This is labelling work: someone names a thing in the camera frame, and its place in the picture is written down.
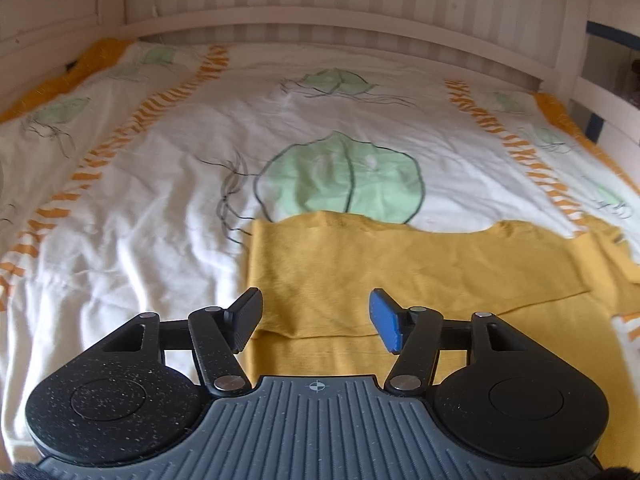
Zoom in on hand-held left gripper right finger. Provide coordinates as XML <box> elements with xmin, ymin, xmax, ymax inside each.
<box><xmin>368</xmin><ymin>288</ymin><xmax>526</xmax><ymax>395</ymax></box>

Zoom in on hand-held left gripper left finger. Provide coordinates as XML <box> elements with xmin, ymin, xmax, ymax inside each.
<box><xmin>92</xmin><ymin>287</ymin><xmax>264</xmax><ymax>396</ymax></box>

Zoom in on mustard yellow knit garment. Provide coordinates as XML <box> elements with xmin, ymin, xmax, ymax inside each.
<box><xmin>241</xmin><ymin>212</ymin><xmax>640</xmax><ymax>378</ymax></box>

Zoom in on white leaf-print duvet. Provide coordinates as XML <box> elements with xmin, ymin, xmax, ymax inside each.
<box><xmin>0</xmin><ymin>39</ymin><xmax>640</xmax><ymax>461</ymax></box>

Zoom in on white wooden bed frame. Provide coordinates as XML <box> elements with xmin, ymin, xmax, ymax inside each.
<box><xmin>0</xmin><ymin>0</ymin><xmax>640</xmax><ymax>147</ymax></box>

